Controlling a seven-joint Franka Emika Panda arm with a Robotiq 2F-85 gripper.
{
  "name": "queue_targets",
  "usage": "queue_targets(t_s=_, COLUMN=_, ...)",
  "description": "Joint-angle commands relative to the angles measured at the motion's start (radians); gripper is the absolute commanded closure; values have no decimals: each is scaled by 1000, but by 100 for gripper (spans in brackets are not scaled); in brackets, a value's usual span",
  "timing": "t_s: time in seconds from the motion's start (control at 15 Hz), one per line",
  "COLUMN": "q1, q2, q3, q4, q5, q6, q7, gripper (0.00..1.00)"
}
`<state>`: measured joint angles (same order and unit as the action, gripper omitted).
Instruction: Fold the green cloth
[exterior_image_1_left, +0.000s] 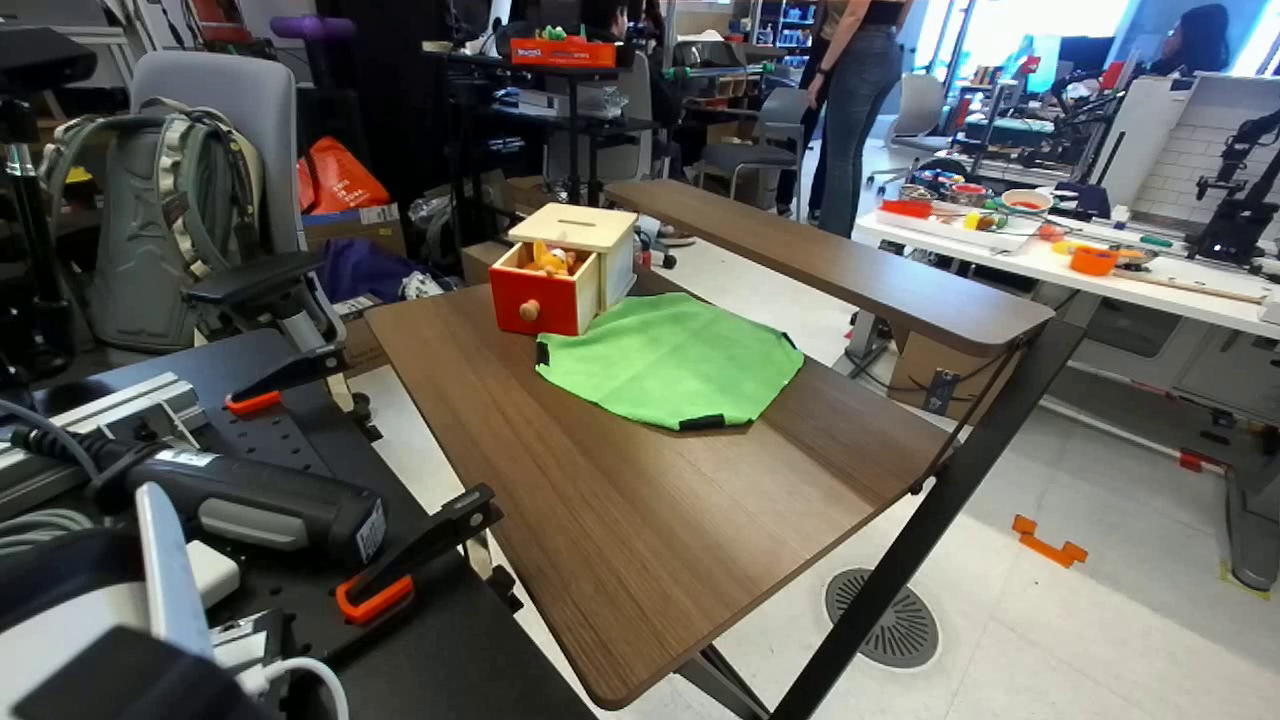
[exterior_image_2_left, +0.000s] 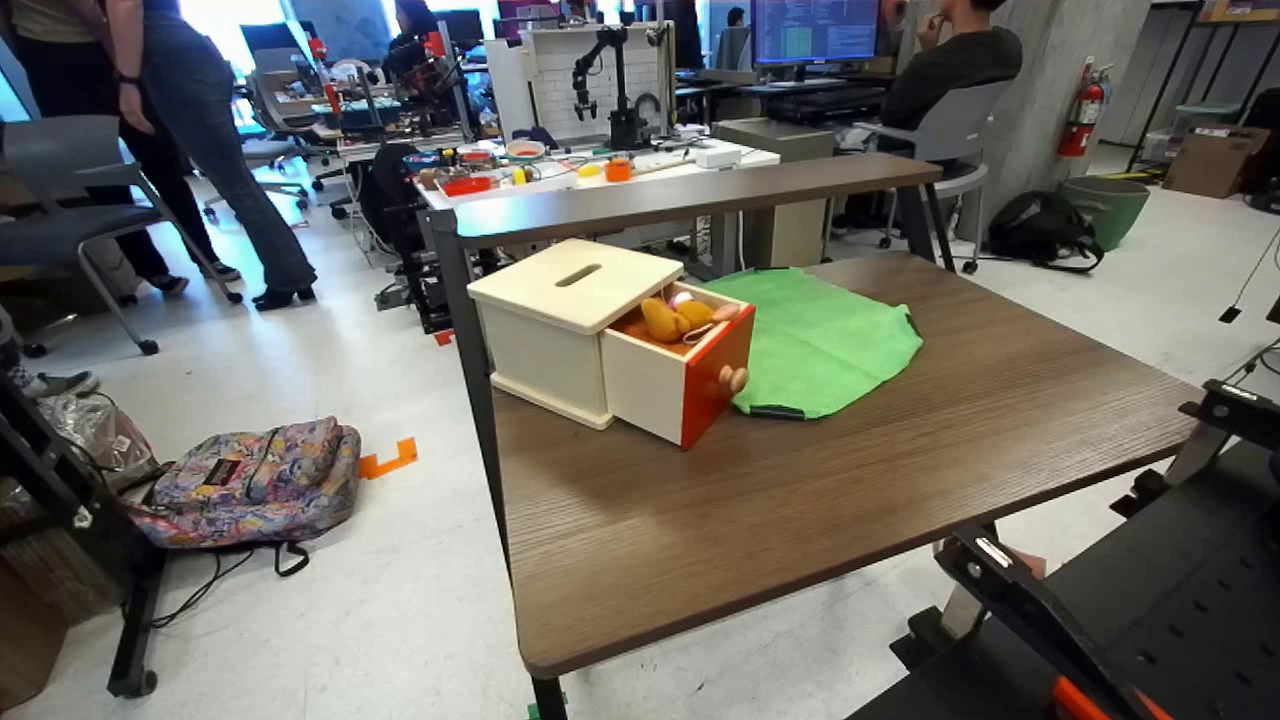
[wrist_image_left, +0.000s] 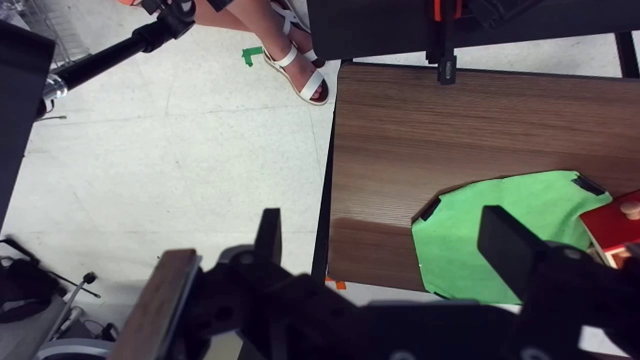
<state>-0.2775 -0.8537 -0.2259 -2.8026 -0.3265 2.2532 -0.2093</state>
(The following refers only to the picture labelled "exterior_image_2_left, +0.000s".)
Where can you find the green cloth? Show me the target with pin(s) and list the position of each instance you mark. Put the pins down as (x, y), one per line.
(813, 342)

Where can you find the small black robot arm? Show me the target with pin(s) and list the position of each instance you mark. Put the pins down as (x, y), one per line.
(620, 123)

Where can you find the drawer with orange front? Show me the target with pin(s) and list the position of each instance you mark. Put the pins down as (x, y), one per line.
(652, 391)

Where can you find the yellow toy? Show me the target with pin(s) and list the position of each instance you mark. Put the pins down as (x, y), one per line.
(661, 322)

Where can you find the cream wooden slot box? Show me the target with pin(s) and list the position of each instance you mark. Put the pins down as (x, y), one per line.
(546, 322)

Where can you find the dark wood side table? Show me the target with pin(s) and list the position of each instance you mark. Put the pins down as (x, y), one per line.
(664, 196)

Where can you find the orange cup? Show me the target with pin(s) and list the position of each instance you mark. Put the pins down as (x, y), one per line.
(619, 169)

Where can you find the beige cabinet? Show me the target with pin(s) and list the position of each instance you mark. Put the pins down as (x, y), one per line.
(787, 235)

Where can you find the white tray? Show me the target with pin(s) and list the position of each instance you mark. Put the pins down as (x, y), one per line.
(692, 157)

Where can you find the red shallow dish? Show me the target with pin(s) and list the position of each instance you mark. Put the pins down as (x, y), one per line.
(467, 185)

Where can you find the white panel board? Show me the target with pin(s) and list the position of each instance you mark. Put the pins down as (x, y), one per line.
(546, 82)

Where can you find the computer monitor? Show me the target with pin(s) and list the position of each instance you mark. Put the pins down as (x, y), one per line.
(813, 29)

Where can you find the grey office chair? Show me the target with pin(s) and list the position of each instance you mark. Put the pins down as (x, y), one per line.
(967, 126)

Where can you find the colourful patterned backpack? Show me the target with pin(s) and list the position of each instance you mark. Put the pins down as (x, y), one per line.
(252, 483)

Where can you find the black backpack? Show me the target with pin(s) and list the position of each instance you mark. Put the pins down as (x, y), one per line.
(1043, 226)

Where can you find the seated person dark shirt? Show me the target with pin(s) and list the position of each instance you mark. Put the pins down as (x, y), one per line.
(953, 67)

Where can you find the red fire extinguisher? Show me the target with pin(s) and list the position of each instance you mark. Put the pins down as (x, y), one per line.
(1082, 123)

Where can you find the green bag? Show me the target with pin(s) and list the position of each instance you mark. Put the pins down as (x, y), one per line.
(1116, 206)

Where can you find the standing person in jeans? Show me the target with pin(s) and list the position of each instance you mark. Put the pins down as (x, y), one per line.
(203, 104)

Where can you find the clear plastic bag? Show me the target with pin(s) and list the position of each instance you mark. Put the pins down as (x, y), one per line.
(101, 433)

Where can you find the black metal stand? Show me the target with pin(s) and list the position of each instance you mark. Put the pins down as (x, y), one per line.
(133, 624)

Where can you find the black equipment cart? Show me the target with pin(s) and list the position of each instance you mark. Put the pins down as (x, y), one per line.
(1174, 601)

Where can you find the cardboard box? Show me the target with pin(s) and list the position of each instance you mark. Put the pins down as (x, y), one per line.
(1209, 160)

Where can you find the grey metal-legged chair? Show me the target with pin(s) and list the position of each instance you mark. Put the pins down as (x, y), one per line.
(53, 160)

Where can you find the standing person black trousers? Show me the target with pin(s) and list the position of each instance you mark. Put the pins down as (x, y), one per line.
(65, 73)

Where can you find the orange plastic bracket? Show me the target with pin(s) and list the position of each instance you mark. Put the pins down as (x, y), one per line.
(387, 462)

